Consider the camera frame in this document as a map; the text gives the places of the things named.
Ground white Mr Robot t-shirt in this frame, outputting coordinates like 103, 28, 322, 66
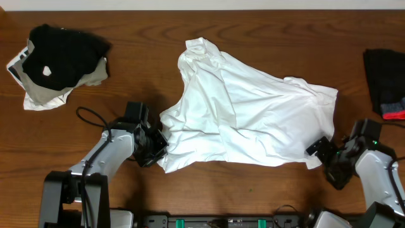
159, 38, 338, 173

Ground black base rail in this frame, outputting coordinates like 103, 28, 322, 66
132, 205, 315, 228

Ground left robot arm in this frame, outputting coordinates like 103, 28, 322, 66
39, 102, 168, 228

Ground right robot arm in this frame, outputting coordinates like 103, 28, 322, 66
304, 119, 404, 228

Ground black folded garment on pile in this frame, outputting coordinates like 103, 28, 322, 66
22, 24, 110, 91

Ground black garment with red cuff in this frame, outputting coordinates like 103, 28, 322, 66
363, 49, 404, 120

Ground beige folded garment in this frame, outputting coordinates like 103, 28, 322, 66
13, 39, 108, 105

